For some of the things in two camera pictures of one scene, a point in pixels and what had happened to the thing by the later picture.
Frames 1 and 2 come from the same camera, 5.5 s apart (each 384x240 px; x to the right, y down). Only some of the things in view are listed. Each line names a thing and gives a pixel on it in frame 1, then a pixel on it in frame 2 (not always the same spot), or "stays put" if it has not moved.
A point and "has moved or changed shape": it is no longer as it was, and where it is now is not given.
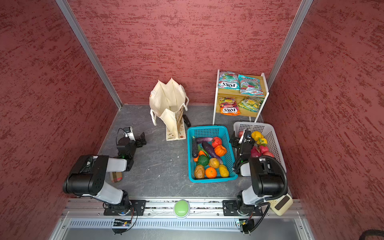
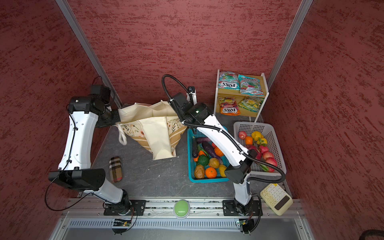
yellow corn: x=223 y=171 stays put
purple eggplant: x=211 y=150 stays put
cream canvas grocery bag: x=169 y=101 has moved or changed shape
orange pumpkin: x=220 y=151 stays put
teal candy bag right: x=250 y=86 stays put
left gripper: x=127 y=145 -> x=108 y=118
